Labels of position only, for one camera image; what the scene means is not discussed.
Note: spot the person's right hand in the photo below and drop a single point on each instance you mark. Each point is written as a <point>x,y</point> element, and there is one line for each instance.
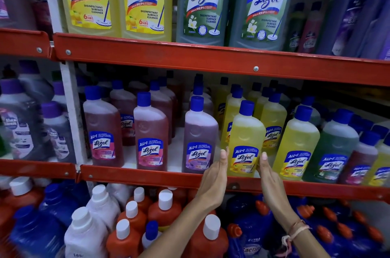
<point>272,190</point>

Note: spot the person's left hand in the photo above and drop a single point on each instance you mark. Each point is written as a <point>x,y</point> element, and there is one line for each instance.
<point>213,180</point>

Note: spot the person's right fingers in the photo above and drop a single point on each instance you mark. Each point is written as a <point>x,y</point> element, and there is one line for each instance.
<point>264,163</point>

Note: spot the person's left fingers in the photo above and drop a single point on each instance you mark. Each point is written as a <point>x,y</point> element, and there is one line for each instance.
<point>224,160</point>

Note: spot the yellow floor cleaner bottle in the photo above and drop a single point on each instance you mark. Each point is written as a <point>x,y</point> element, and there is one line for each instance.
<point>246,135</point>

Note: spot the person's right forearm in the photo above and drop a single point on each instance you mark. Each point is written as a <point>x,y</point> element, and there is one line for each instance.
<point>307,244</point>

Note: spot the person's left forearm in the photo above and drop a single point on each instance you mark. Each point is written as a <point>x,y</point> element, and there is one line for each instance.
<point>182,230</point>

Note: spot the lavender cleaner bottle blue cap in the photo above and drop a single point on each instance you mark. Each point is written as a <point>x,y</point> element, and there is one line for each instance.
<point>199,135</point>
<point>199,96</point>

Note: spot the row of yellow bottles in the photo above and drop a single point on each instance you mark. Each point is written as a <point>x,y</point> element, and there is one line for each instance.
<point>295,145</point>

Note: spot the pink thread wrist band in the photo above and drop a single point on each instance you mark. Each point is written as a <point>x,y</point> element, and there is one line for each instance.
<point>294,232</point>

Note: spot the group of orange bottles white caps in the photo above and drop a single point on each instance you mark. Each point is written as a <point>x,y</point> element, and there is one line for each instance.
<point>164,209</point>

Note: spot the group of blue bottles orange caps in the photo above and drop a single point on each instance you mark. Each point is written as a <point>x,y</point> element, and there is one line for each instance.
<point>320,230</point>

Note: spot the long red shelf beam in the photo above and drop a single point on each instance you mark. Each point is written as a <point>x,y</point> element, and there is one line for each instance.
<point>137,175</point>
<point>213,59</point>

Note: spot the small pink cleaner bottle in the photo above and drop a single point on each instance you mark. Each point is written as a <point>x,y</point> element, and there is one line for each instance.
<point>359,160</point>

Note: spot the small white bottle blue cap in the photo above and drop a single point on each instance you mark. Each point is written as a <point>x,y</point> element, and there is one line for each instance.
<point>150,235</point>

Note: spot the small yellow cleaner bottle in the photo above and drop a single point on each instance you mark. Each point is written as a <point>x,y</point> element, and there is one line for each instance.
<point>381,169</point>

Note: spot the row of pink bottles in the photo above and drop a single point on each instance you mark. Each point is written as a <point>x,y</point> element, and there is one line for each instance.
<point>103,126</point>

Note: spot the small dark green bottle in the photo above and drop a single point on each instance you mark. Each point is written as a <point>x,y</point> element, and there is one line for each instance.
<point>295,29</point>

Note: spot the small dark pink bottle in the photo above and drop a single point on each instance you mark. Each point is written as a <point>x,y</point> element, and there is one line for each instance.
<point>310,32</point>

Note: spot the large grey-green cleaner bottle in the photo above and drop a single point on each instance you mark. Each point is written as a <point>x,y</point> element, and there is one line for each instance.
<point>265,7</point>
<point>202,4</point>

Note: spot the grey bottle purple cap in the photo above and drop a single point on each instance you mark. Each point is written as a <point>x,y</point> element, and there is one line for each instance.
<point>35,84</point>
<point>58,135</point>
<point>59,93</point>
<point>19,126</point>

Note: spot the large purple bottle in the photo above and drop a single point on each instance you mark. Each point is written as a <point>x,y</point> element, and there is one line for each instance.
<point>347,13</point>
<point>376,23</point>

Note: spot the large blue bottle blue cap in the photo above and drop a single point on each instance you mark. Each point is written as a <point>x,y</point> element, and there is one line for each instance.
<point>36,233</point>
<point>58,201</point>

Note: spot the short red shelf beam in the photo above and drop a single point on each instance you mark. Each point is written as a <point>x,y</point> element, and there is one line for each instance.
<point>24,42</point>
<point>36,169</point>

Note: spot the white shelf upright post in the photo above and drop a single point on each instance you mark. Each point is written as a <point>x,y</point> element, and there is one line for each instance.
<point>73,108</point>

